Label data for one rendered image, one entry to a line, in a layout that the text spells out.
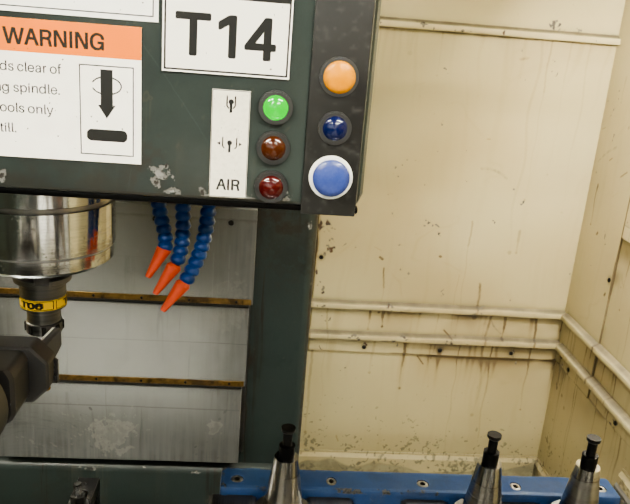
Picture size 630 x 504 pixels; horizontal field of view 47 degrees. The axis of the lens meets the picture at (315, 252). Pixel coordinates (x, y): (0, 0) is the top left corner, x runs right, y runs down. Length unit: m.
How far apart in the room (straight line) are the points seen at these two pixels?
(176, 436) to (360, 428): 0.61
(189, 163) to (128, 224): 0.69
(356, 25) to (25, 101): 0.26
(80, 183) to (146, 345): 0.78
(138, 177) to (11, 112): 0.11
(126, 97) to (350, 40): 0.18
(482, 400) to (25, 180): 1.50
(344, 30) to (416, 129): 1.09
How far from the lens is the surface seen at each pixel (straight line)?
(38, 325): 0.88
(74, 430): 1.48
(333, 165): 0.58
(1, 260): 0.79
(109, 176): 0.61
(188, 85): 0.59
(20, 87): 0.61
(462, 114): 1.68
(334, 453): 1.94
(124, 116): 0.59
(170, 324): 1.34
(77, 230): 0.78
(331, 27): 0.58
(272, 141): 0.58
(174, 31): 0.58
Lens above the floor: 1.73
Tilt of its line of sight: 18 degrees down
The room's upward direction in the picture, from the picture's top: 5 degrees clockwise
